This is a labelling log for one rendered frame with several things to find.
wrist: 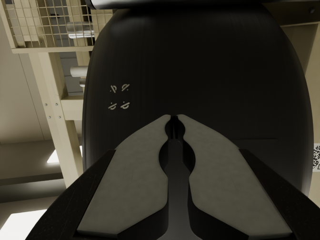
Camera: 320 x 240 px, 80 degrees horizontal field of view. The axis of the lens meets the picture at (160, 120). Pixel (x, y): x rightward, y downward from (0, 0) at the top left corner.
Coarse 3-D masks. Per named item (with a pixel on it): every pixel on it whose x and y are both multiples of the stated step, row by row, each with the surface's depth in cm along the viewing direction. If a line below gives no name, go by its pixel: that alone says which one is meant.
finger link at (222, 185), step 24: (192, 120) 11; (192, 144) 9; (216, 144) 9; (192, 168) 9; (216, 168) 8; (240, 168) 8; (192, 192) 7; (216, 192) 7; (240, 192) 7; (264, 192) 7; (192, 216) 7; (216, 216) 6; (240, 216) 6; (264, 216) 6
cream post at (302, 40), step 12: (312, 24) 34; (288, 36) 41; (300, 36) 37; (312, 36) 34; (300, 48) 37; (312, 48) 34; (300, 60) 37; (312, 60) 35; (312, 72) 36; (312, 84) 37; (312, 96) 38; (312, 108) 39; (312, 180) 45; (312, 192) 47
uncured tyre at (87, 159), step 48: (96, 48) 28; (144, 48) 24; (192, 48) 23; (240, 48) 23; (288, 48) 24; (96, 96) 24; (144, 96) 22; (192, 96) 22; (240, 96) 21; (288, 96) 21; (96, 144) 23; (240, 144) 21; (288, 144) 21
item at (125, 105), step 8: (120, 80) 22; (128, 80) 22; (112, 88) 23; (120, 88) 22; (128, 88) 22; (112, 96) 22; (120, 96) 22; (128, 96) 22; (112, 104) 22; (120, 104) 22; (128, 104) 22; (112, 112) 22; (120, 112) 22; (128, 112) 22
